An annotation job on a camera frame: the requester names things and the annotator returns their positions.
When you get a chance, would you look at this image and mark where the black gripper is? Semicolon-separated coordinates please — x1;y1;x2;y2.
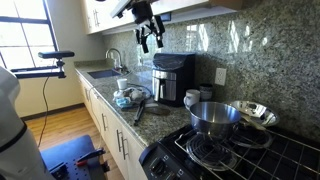
131;1;165;53

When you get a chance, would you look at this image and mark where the dark jar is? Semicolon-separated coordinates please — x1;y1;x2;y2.
199;83;213;100

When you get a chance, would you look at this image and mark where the black air fryer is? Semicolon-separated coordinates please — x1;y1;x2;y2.
152;53;195;107

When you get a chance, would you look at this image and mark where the black camera on stand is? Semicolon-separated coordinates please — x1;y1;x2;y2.
11;51;75;79

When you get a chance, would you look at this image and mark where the blue robot cart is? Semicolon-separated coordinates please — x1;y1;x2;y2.
41;135;106;180

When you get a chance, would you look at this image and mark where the chrome faucet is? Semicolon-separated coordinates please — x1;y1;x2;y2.
106;48;126;72

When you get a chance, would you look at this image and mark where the kitchen sink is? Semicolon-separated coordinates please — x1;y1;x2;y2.
88;69;122;79

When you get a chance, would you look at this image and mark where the stainless steel pot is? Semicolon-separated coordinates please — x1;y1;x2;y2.
189;102;241;139

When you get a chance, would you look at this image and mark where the black stove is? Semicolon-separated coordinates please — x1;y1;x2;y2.
139;125;320;180

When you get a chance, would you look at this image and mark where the white mug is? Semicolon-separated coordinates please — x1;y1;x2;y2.
183;89;200;109

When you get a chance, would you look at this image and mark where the white paper cup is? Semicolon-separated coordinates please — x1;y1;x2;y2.
117;78;127;90

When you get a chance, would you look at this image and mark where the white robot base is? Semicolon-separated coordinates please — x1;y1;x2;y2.
0;67;54;180

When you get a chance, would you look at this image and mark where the patterned kitchen towel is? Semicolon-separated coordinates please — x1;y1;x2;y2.
113;87;146;108

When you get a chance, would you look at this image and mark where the white wall outlet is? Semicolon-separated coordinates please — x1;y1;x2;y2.
215;68;226;86

